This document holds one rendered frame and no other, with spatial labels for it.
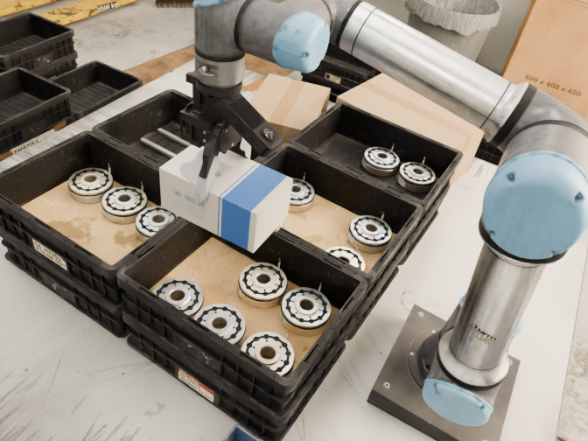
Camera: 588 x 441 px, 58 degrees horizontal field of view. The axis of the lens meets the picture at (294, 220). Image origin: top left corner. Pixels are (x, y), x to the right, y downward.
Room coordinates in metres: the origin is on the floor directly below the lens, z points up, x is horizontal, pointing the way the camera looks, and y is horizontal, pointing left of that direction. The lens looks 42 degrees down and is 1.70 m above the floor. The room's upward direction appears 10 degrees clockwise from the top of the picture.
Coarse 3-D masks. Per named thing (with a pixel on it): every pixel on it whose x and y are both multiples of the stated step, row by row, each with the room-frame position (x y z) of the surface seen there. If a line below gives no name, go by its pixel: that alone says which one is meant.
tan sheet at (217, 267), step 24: (216, 240) 0.86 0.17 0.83; (192, 264) 0.78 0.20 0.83; (216, 264) 0.79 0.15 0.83; (240, 264) 0.80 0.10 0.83; (216, 288) 0.72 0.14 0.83; (288, 288) 0.75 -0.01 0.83; (264, 312) 0.68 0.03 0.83; (336, 312) 0.71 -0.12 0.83; (288, 336) 0.63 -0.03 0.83; (312, 336) 0.64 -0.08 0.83
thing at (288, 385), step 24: (168, 240) 0.75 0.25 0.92; (288, 240) 0.80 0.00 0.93; (336, 264) 0.75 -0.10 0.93; (144, 288) 0.61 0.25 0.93; (360, 288) 0.70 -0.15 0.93; (168, 312) 0.57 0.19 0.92; (216, 336) 0.53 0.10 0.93; (240, 360) 0.50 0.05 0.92; (312, 360) 0.52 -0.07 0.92; (288, 384) 0.46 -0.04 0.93
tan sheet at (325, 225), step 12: (324, 204) 1.06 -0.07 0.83; (288, 216) 0.99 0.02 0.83; (300, 216) 0.99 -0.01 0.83; (312, 216) 1.00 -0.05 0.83; (324, 216) 1.01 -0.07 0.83; (336, 216) 1.02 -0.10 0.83; (348, 216) 1.03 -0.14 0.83; (288, 228) 0.94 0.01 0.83; (300, 228) 0.95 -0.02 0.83; (312, 228) 0.96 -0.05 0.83; (324, 228) 0.96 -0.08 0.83; (336, 228) 0.97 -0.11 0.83; (348, 228) 0.98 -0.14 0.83; (312, 240) 0.92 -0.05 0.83; (324, 240) 0.92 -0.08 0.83; (336, 240) 0.93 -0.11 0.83; (360, 252) 0.90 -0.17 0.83; (372, 264) 0.87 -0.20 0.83
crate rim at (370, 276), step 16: (288, 144) 1.15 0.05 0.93; (320, 160) 1.11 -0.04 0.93; (352, 176) 1.06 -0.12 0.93; (384, 192) 1.02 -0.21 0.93; (416, 208) 0.98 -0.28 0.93; (304, 240) 0.81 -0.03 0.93; (400, 240) 0.86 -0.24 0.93; (336, 256) 0.77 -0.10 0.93; (384, 256) 0.80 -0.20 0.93; (368, 272) 0.74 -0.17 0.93
